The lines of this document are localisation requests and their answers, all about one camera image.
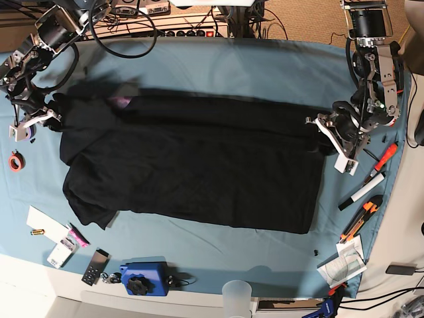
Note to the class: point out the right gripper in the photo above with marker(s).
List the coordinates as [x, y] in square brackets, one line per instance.
[34, 109]

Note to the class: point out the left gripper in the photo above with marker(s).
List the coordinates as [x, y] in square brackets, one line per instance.
[344, 125]

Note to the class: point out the black t-shirt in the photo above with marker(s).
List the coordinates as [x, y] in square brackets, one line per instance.
[208, 159]

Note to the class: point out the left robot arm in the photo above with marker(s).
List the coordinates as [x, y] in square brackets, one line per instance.
[376, 68]

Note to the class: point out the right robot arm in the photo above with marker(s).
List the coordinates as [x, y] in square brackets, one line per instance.
[59, 28]

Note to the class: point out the purple tape roll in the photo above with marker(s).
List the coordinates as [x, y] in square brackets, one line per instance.
[30, 132]

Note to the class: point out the red tape roll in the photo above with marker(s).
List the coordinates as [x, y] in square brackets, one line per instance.
[16, 161]

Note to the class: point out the white black marker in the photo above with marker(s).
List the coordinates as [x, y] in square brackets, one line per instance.
[362, 191]

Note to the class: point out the orange black utility knife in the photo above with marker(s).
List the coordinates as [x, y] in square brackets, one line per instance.
[361, 217]

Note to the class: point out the white paper sheet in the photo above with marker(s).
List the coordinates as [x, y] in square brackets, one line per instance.
[53, 230]

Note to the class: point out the pink marker pen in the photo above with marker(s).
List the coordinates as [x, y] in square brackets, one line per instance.
[80, 239]

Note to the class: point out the orange black clamp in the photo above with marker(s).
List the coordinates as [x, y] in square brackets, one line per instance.
[398, 66]

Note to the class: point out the white packet with label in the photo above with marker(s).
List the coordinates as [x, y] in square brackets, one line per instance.
[65, 248]

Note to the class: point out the black remote control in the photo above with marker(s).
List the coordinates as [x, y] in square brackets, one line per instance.
[95, 267]

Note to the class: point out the black small adapter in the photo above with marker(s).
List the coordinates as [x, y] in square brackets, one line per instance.
[400, 270]

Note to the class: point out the black power strip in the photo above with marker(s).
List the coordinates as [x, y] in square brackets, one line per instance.
[209, 33]

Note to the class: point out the blue bar clamp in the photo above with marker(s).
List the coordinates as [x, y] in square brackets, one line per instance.
[329, 307]

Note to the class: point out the teal table cloth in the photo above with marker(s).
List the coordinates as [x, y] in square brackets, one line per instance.
[277, 264]

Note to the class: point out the translucent plastic cup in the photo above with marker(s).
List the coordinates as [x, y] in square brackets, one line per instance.
[236, 299]

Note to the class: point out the blue plastic box device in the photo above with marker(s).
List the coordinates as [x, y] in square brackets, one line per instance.
[145, 278]

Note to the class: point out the red handled screwdriver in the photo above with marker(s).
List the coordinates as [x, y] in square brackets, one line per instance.
[388, 154]

